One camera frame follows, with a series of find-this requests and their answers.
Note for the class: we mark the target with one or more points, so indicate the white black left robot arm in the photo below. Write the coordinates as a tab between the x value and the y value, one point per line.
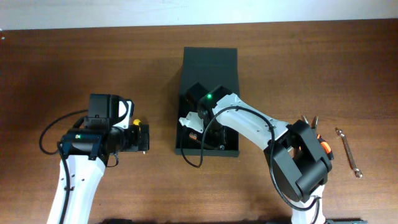
104	130

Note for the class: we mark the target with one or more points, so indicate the orange socket bit rail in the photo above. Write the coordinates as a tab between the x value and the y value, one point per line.
193	136

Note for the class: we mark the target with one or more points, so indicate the yellow black stubby screwdriver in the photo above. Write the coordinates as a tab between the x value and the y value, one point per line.
137	122

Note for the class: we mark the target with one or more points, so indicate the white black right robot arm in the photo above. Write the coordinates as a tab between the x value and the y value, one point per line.
298	163

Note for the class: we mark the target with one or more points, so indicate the silver combination wrench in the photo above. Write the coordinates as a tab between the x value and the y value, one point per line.
356	170

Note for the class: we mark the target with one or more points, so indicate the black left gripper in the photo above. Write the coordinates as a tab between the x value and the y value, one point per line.
135	144

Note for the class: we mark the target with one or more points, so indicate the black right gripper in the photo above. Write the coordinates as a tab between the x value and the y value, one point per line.
212	142

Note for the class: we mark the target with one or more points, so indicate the orange black long-nose pliers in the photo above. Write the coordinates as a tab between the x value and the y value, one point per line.
323	143

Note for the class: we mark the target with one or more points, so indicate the black foldable box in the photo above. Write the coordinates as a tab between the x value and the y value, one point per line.
203	70

